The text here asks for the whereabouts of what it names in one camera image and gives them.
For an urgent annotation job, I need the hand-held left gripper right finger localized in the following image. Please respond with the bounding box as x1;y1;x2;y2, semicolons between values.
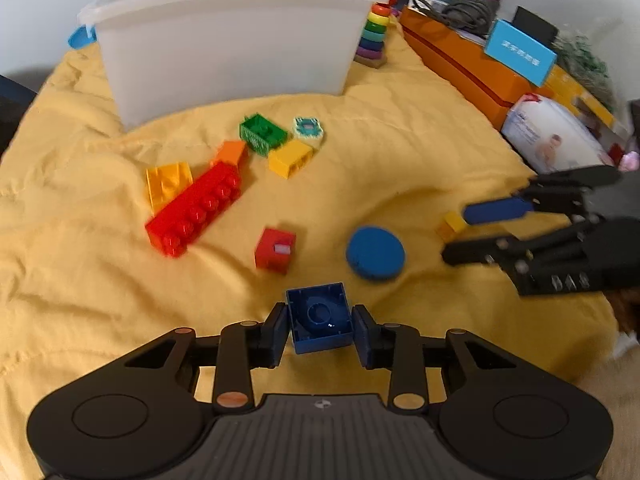
352;305;538;413

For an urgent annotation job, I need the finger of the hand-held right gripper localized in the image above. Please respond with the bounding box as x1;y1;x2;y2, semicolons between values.
441;217;601;271
462;165;623;226

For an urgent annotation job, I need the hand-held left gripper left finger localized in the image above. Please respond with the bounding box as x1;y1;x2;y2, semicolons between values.
107;302;291;413

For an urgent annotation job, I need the tiny yellow block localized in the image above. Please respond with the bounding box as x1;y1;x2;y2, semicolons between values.
436;211;468;241

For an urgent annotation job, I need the dark blue square block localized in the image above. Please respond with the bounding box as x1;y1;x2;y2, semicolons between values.
286;282;354;355

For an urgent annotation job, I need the white plastic storage bin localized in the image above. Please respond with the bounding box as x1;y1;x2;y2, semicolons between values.
77;0;391;131

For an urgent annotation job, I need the small red block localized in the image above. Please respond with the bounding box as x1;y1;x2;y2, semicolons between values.
254;227;297;276

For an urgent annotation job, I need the blue round disc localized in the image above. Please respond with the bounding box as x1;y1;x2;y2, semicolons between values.
346;226;406;281

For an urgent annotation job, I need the white wipes pack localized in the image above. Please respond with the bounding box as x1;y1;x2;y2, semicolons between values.
501;94;619;175

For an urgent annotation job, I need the yellow box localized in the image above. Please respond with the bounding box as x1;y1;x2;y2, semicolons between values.
544;65;617;129

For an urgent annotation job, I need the long red block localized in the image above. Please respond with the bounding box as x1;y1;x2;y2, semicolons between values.
145;165;241;258

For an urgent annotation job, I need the orange cardboard box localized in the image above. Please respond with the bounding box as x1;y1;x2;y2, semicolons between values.
400;4;551;131

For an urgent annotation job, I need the blue card box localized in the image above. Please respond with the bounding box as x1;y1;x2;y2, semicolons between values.
484;19;557;87

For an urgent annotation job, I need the green plant decoration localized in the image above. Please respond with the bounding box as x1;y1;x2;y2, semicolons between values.
555;35;614;106

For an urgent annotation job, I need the yellow rectangular block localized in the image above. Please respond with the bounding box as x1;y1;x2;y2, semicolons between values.
268;140;314;178

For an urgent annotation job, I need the yellow blanket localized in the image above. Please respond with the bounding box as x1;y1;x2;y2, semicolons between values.
0;25;618;480

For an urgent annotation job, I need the yellow square block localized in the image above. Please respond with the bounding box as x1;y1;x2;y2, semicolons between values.
146;162;194;213

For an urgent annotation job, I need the orange block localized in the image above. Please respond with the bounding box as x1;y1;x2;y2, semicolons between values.
211;141;248;171

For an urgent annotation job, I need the black box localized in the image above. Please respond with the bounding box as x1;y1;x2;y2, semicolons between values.
512;6;559;53

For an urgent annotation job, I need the patterned green block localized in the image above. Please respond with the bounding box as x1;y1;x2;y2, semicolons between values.
239;113;288;156

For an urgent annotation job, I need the teal flower tile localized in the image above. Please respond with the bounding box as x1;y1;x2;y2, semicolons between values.
292;116;326;148

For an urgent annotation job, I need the blue bin clip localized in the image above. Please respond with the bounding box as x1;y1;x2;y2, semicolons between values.
68;25;98;51

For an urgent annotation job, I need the grey cable bundle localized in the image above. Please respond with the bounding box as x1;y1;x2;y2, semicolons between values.
412;0;501;36

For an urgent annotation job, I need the rainbow ring stacker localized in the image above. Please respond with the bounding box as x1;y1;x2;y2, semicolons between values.
354;0;399;68

